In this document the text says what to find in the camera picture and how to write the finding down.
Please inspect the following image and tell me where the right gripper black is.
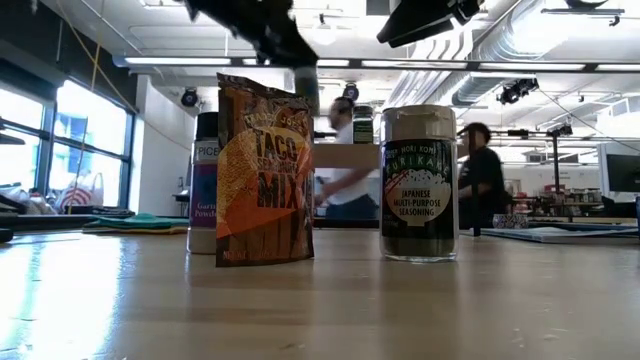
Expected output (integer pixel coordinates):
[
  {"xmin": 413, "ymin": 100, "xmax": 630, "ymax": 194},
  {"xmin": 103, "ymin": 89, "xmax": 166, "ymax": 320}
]
[{"xmin": 376, "ymin": 0, "xmax": 485, "ymax": 50}]

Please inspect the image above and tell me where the taco seasoning mix packet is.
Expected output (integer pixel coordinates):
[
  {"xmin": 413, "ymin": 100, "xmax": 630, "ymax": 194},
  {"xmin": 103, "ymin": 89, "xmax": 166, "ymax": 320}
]
[{"xmin": 214, "ymin": 72, "xmax": 316, "ymax": 269}]

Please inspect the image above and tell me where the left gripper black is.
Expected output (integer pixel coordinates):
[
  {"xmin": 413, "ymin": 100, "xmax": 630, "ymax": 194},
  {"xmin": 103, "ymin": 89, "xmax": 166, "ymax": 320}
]
[{"xmin": 183, "ymin": 0, "xmax": 320, "ymax": 69}]

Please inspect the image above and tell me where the white bag with red bullseye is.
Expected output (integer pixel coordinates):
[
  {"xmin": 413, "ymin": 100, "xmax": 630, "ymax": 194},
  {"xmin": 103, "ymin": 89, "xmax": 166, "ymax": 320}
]
[{"xmin": 53, "ymin": 172, "xmax": 107, "ymax": 215}]

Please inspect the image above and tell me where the white lid furikake seasoning jar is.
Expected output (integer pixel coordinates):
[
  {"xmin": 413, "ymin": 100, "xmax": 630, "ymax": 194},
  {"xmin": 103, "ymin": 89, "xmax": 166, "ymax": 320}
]
[{"xmin": 378, "ymin": 103, "xmax": 460, "ymax": 264}]

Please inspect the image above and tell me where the person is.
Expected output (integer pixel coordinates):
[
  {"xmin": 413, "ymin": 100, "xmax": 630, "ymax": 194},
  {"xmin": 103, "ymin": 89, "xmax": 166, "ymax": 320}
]
[
  {"xmin": 313, "ymin": 96, "xmax": 381, "ymax": 222},
  {"xmin": 457, "ymin": 122, "xmax": 514, "ymax": 232}
]

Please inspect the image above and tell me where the black camera stand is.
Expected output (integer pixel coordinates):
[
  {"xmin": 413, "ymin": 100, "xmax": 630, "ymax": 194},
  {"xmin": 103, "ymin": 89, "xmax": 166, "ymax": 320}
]
[{"xmin": 546, "ymin": 122, "xmax": 575, "ymax": 222}]

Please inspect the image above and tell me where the purple label garlic powder jar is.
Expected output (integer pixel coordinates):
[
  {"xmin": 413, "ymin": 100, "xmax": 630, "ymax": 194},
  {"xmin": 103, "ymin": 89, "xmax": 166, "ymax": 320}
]
[{"xmin": 186, "ymin": 111, "xmax": 221, "ymax": 255}]

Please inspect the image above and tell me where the long ceiling light bar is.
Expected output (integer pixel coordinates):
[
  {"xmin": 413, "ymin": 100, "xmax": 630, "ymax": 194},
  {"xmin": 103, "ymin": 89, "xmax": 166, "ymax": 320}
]
[{"xmin": 112, "ymin": 54, "xmax": 640, "ymax": 72}]

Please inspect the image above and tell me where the black computer monitor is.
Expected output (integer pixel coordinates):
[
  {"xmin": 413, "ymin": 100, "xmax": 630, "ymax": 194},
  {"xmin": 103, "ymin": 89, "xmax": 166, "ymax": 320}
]
[{"xmin": 605, "ymin": 153, "xmax": 640, "ymax": 194}]

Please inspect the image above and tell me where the patterned cup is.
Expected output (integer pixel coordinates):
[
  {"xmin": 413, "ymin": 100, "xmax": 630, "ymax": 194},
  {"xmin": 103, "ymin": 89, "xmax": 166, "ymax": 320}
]
[{"xmin": 492, "ymin": 213, "xmax": 530, "ymax": 231}]

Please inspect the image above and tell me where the black ceiling spotlight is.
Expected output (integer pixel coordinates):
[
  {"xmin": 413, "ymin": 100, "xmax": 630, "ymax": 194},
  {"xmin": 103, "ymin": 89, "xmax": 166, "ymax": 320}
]
[{"xmin": 496, "ymin": 76, "xmax": 541, "ymax": 106}]

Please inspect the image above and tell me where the teal cloth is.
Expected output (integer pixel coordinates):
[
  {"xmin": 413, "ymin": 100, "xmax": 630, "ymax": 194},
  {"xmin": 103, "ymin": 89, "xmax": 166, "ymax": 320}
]
[{"xmin": 82, "ymin": 213, "xmax": 190, "ymax": 236}]

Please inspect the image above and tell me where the silver ventilation duct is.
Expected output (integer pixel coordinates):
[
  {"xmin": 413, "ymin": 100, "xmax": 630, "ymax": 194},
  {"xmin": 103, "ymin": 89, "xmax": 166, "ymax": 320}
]
[{"xmin": 451, "ymin": 74, "xmax": 521, "ymax": 107}]

